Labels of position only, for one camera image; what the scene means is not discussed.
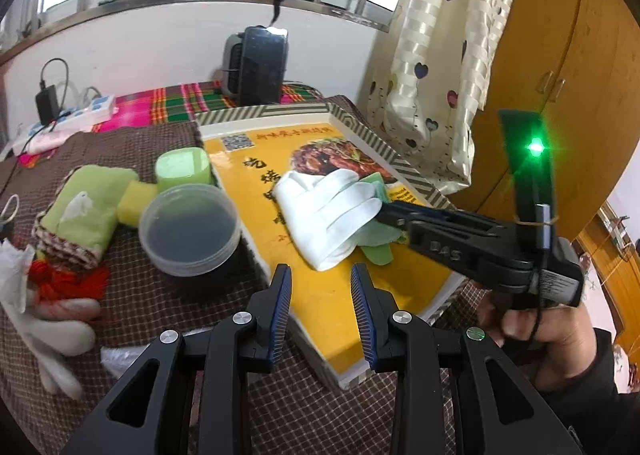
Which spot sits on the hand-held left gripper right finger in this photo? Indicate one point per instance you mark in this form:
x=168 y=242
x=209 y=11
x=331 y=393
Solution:
x=360 y=305

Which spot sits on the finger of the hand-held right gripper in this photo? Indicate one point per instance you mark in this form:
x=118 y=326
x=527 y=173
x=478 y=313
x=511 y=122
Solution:
x=450 y=217
x=440 y=247

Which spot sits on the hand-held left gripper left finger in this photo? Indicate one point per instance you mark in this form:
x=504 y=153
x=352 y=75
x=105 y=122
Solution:
x=283 y=302

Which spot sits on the light green cloth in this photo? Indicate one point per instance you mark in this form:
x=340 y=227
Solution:
x=379 y=247

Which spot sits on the person's right forearm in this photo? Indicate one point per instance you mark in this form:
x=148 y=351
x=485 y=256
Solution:
x=590 y=400

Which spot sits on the person's right hand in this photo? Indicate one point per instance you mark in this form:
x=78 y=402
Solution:
x=545 y=340

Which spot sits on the yellow printed flat box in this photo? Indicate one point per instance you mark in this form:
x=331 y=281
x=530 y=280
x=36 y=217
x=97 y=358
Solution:
x=320 y=295

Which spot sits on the clear round plastic container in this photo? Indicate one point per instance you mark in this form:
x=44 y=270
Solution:
x=189 y=230

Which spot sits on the cream heart-patterned curtain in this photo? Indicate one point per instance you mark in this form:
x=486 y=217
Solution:
x=440 y=65

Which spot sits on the light green plastic cup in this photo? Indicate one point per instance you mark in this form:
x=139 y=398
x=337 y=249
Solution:
x=181 y=167

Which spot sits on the small clear plastic wrap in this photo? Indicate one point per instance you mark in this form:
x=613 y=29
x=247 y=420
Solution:
x=120 y=362

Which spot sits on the yellow sponge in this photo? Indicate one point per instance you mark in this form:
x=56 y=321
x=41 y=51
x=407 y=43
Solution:
x=136 y=202

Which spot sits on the wooden wardrobe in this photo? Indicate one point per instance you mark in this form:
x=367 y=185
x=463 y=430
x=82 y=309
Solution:
x=565 y=60

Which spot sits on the red yarn bundle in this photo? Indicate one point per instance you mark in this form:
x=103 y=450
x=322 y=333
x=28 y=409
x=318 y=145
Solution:
x=65 y=285

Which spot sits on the colourful plaid blanket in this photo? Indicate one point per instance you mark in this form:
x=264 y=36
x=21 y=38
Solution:
x=165 y=105

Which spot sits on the white knitted glove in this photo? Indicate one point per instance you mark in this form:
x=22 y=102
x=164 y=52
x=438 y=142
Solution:
x=50 y=335

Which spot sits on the black grey heater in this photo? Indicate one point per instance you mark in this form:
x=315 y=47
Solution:
x=260 y=65

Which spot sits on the white crumpled plastic bag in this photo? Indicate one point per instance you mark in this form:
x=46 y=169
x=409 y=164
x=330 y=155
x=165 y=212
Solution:
x=12 y=270

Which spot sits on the white blue power strip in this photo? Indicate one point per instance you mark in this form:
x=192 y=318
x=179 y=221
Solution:
x=85 y=110

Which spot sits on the pink white pouch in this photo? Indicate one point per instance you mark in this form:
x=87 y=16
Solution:
x=45 y=141

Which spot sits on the black power adapter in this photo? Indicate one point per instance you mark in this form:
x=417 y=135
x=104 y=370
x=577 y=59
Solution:
x=47 y=105

